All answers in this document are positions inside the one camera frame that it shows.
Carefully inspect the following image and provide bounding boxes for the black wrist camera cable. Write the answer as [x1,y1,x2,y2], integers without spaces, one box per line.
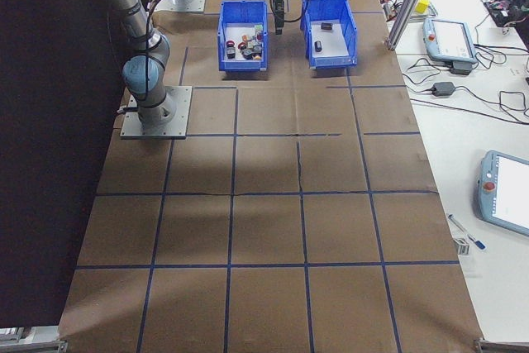
[284,0,311,23]

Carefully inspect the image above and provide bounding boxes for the blue bin with buttons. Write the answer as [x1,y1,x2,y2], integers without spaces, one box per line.
[217,0,270,73]

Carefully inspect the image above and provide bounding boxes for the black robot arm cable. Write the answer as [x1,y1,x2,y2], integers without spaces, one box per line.
[142,0,232,100]

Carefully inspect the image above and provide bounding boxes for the blue white pen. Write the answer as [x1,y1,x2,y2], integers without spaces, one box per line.
[447,213,470,242]

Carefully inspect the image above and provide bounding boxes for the blue bin with capacitors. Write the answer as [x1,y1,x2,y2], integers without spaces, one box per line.
[299,0,359,71]

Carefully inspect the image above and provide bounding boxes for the black device with red wires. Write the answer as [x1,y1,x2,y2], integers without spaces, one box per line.
[481,0,516,23]

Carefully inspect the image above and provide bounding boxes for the grey blue teach pendant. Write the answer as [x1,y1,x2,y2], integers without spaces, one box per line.
[421,17,480,65]
[473,149,529,238]

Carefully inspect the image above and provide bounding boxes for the black frame cover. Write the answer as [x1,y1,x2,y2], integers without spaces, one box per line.
[0,0,156,329]

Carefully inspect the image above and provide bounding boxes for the black power adapter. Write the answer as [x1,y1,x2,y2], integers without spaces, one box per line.
[450,61,474,77]
[431,82,456,98]

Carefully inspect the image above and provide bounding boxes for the black desk cable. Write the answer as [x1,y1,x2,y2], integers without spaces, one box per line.
[474,9,529,65]
[408,96,529,126]
[403,57,441,94]

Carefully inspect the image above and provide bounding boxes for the aluminium profile bar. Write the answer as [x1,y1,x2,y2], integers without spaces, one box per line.
[0,339,68,353]
[473,338,529,353]

